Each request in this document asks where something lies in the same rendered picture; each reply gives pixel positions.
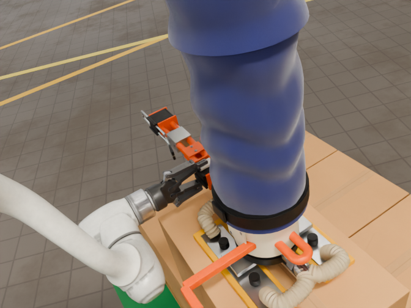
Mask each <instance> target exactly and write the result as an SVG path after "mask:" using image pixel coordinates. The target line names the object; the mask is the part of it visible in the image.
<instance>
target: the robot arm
mask: <svg viewBox="0 0 411 308"><path fill-rule="evenodd" d="M209 166H210V158H207V159H202V160H201V161H199V162H197V163H195V162H194V161H193V160H192V159H191V160H189V161H186V162H184V163H182V164H180V165H178V166H176V167H174V168H172V169H170V170H164V171H163V172H162V173H163V175H164V177H163V180H162V181H161V182H160V183H159V184H154V185H152V186H150V187H148V188H146V189H145V192H144V190H143V189H139V190H137V191H135V192H134V193H132V194H130V195H128V196H126V197H124V198H122V199H119V200H114V201H112V202H110V203H108V204H106V205H104V206H102V207H100V208H99V209H97V210H95V211H94V212H93V213H91V214H90V215H89V216H87V217H86V218H84V219H83V220H82V221H81V222H80V223H79V225H78V226H77V225H76V224H75V223H74V222H73V221H71V220H70V219H69V218H68V217H66V216H65V215H64V214H62V213H61V212H60V211H59V210H58V209H56V208H55V207H54V206H52V204H50V203H49V202H47V201H46V200H45V199H43V198H42V197H40V196H39V195H38V194H36V193H35V192H33V191H31V190H30V189H28V188H27V187H25V186H23V185H21V184H19V183H18V182H16V181H14V180H12V179H10V178H8V177H6V176H4V175H2V174H0V213H4V214H7V215H10V216H12V217H14V218H16V219H18V220H20V221H21V222H23V223H25V224H26V225H28V226H29V227H31V228H32V229H34V230H35V231H37V232H38V233H40V234H41V235H43V236H44V237H45V238H47V239H49V240H50V241H52V242H53V243H54V244H56V245H57V246H59V247H60V248H62V249H63V250H65V251H66V252H68V253H69V254H70V255H72V256H74V257H75V258H76V259H78V260H79V261H81V262H83V263H84V264H85V265H87V266H88V267H90V268H92V269H93V270H96V271H98V272H99V273H102V274H105V275H106V276H107V278H108V280H109V281H110V282H111V283H112V284H114V285H116V286H118V287H119V288H120V289H121V290H122V291H124V292H126V293H127V295H128V296H129V297H130V298H131V299H132V300H134V301H136V302H137V303H143V304H147V303H149V302H151V301H152V300H154V299H155V298H156V297H157V296H159V295H160V294H161V293H162V292H163V290H164V288H165V283H166V281H165V274H164V271H163V268H162V266H161V264H160V262H159V260H158V258H157V256H156V254H155V253H154V251H153V249H152V248H151V246H150V245H149V243H148V242H147V241H146V240H145V239H144V237H143V236H142V234H141V232H140V230H139V227H138V226H140V225H141V224H143V223H144V222H146V221H148V220H150V219H152V218H153V217H155V216H156V212H155V211H160V210H162V209H164V208H166V207H167V206H168V204H170V203H173V204H174V205H175V206H176V207H179V206H180V205H181V204H182V203H183V202H184V201H186V200H188V199H189V198H191V197H193V196H194V195H195V194H197V193H199V192H200V191H202V190H203V187H202V184H201V183H200V182H199V181H198V180H197V179H195V180H192V181H189V182H187V183H184V184H182V182H184V181H185V180H186V179H187V178H188V177H190V176H191V175H193V174H194V173H195V172H197V171H198V170H199V171H203V170H204V169H206V168H208V167H209ZM169 179H170V180H169Z"/></svg>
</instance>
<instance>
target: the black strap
mask: <svg viewBox="0 0 411 308"><path fill-rule="evenodd" d="M212 196H213V201H212V207H213V211H214V212H215V213H216V214H217V215H218V216H219V218H220V219H221V220H222V221H223V222H224V223H227V222H229V223H231V224H232V225H235V226H237V227H240V228H243V229H248V230H268V229H274V228H277V227H280V226H283V225H285V224H287V223H289V222H291V221H293V220H294V219H295V218H296V217H297V216H299V215H300V213H301V212H302V211H303V210H304V209H305V207H306V205H307V203H308V201H309V177H308V173H307V171H306V184H305V189H304V192H303V194H302V195H301V197H300V198H299V200H298V201H297V203H296V204H295V205H293V206H292V207H290V208H288V209H286V210H284V211H281V212H279V213H277V214H271V215H251V214H244V213H241V212H238V211H236V210H233V209H231V208H229V207H227V206H226V205H225V204H224V203H222V201H221V199H220V198H219V197H218V195H217V193H216V192H215V190H214V187H213V185H212Z"/></svg>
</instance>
